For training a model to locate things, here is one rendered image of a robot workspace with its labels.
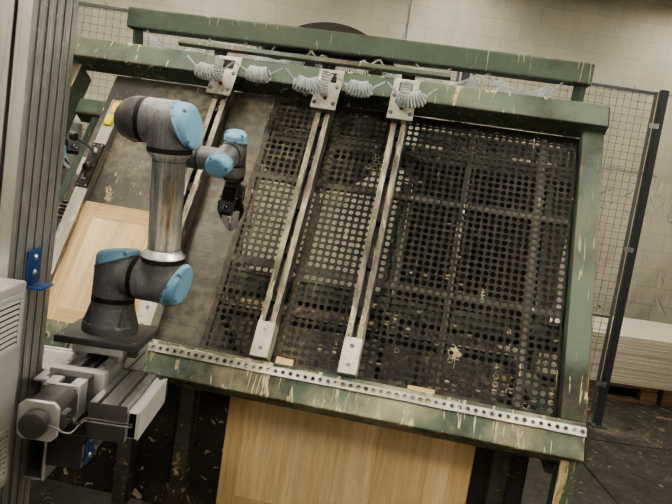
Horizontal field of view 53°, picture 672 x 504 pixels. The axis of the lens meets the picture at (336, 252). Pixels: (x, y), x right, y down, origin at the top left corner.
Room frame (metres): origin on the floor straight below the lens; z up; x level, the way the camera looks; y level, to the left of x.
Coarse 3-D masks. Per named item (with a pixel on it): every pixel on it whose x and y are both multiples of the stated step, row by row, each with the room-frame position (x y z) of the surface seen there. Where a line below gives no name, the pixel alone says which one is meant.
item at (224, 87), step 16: (240, 64) 2.81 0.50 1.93; (224, 80) 2.76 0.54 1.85; (224, 96) 2.74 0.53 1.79; (208, 112) 2.73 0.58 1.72; (224, 112) 2.75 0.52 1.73; (208, 128) 2.70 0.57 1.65; (208, 144) 2.65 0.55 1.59; (192, 176) 2.60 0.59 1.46; (192, 192) 2.54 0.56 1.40; (192, 208) 2.53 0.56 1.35; (144, 304) 2.31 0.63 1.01; (160, 304) 2.34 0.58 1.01; (144, 320) 2.28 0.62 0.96
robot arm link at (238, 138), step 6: (228, 132) 2.18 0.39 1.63; (234, 132) 2.18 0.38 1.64; (240, 132) 2.19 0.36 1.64; (228, 138) 2.16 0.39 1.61; (234, 138) 2.15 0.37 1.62; (240, 138) 2.16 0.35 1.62; (246, 138) 2.18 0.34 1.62; (234, 144) 2.15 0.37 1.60; (240, 144) 2.17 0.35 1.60; (246, 144) 2.19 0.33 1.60; (240, 150) 2.16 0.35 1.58; (246, 150) 2.21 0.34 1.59; (240, 156) 2.26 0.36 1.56; (240, 162) 2.20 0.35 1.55
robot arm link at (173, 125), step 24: (144, 96) 1.75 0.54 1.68; (144, 120) 1.70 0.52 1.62; (168, 120) 1.69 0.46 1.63; (192, 120) 1.72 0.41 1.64; (168, 144) 1.70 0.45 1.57; (192, 144) 1.72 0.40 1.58; (168, 168) 1.72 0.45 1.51; (168, 192) 1.73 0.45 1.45; (168, 216) 1.74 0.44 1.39; (168, 240) 1.75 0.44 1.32; (144, 264) 1.75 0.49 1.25; (168, 264) 1.74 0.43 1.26; (144, 288) 1.75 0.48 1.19; (168, 288) 1.74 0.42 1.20
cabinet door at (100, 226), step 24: (96, 216) 2.56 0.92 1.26; (120, 216) 2.56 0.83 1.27; (144, 216) 2.55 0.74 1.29; (72, 240) 2.51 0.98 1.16; (96, 240) 2.51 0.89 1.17; (120, 240) 2.51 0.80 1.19; (144, 240) 2.50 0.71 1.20; (72, 264) 2.46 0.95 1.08; (72, 288) 2.41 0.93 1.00; (48, 312) 2.37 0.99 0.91; (72, 312) 2.36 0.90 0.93
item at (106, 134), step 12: (108, 132) 2.74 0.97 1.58; (108, 144) 2.73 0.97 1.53; (96, 168) 2.66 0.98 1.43; (96, 180) 2.67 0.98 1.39; (84, 192) 2.60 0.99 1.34; (72, 204) 2.57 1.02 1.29; (72, 216) 2.54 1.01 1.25; (60, 228) 2.52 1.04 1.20; (72, 228) 2.53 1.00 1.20; (60, 240) 2.49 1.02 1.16; (60, 252) 2.47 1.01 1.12
